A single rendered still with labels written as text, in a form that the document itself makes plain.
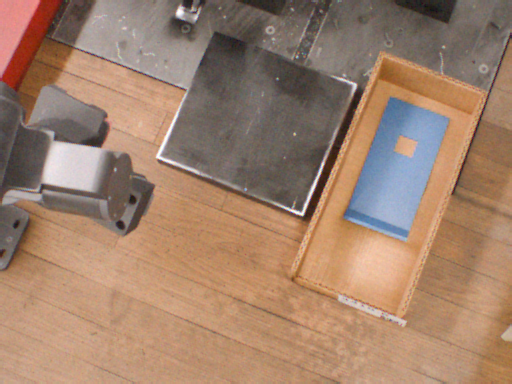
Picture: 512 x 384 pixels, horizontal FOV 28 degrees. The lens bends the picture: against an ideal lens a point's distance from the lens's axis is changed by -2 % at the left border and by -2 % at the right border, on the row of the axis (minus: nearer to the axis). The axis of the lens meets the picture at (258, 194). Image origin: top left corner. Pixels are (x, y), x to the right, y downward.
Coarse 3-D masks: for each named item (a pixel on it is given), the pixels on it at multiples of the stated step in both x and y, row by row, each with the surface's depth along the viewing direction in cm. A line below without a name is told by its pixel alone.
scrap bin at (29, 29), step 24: (0, 0) 117; (24, 0) 117; (48, 0) 113; (0, 24) 117; (24, 24) 111; (48, 24) 116; (0, 48) 116; (24, 48) 112; (0, 72) 109; (24, 72) 115
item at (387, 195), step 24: (384, 120) 112; (408, 120) 112; (432, 120) 112; (384, 144) 111; (432, 144) 111; (384, 168) 111; (408, 168) 111; (360, 192) 110; (384, 192) 110; (408, 192) 110; (360, 216) 108; (384, 216) 109; (408, 216) 109
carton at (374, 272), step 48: (384, 96) 113; (432, 96) 112; (480, 96) 107; (336, 192) 111; (432, 192) 110; (336, 240) 109; (384, 240) 109; (432, 240) 102; (336, 288) 108; (384, 288) 108
